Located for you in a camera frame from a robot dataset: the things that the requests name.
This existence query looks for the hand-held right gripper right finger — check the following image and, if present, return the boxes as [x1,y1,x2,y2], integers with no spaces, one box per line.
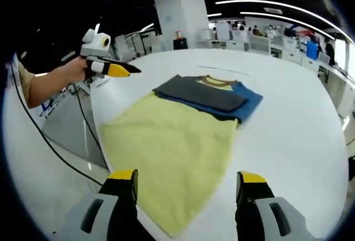
[235,170,308,241]

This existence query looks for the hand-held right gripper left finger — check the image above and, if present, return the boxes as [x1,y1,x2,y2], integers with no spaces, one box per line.
[51,168,139,241]

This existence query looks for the yellow blue grey garment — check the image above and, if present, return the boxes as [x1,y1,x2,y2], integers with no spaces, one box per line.
[98,74,263,238]

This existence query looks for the person's left hand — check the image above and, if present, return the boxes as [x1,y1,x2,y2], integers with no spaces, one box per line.
[63,56,89,84]

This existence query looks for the white equipment racks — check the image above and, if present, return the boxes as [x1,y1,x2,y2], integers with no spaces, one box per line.
[110,32,167,60]

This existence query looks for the small black cabinet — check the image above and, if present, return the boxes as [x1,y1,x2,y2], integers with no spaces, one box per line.
[173,38,188,51]

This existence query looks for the white square pillar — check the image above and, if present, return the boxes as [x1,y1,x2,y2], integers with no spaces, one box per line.
[154,0,209,50]

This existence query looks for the row of white lab cabinets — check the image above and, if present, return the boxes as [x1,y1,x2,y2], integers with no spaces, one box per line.
[198,22,306,64]

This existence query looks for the white workbench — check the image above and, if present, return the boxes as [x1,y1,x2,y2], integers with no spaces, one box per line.
[301,56,355,119]

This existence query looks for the curved ceiling light strip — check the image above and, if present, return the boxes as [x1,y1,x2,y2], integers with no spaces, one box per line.
[215,0,348,35]
[240,11,338,41]

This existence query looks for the blue bin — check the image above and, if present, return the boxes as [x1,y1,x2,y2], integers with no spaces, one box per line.
[306,40,318,59]

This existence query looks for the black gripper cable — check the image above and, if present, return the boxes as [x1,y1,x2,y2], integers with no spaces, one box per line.
[10,55,104,187]
[72,81,108,156]

